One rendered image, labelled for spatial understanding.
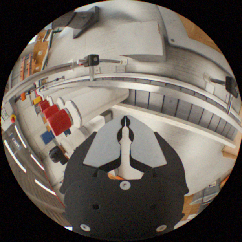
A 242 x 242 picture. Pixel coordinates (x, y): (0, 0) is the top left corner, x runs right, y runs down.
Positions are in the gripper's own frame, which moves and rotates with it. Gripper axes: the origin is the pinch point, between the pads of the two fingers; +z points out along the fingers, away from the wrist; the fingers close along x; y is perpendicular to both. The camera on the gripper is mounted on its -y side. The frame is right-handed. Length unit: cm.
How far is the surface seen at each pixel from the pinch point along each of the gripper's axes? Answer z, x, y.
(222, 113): -4.5, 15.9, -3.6
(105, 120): 19.6, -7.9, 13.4
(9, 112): -3, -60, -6
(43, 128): 336, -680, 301
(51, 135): 369, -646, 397
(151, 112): 7.3, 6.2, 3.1
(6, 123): -8, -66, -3
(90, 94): 3.7, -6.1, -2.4
